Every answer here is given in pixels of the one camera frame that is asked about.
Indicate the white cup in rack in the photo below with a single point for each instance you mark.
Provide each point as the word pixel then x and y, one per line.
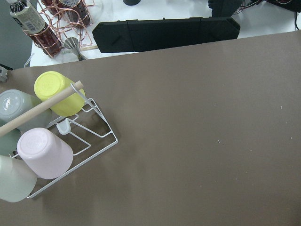
pixel 17 180

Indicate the pink cup in rack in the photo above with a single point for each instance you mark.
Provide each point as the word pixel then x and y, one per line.
pixel 45 153

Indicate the bottle with dark drink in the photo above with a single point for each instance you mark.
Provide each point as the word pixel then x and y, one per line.
pixel 32 23

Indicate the white wire cup rack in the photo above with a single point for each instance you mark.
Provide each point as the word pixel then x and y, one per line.
pixel 63 126

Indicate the steel cocktail jigger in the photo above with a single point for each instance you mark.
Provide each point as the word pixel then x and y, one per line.
pixel 72 45

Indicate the grey cup in rack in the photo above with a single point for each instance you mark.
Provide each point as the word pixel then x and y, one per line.
pixel 14 103

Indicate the copper wire bottle rack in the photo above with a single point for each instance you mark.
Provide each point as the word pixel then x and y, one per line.
pixel 63 19

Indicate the long black box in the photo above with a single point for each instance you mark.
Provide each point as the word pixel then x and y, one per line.
pixel 148 35

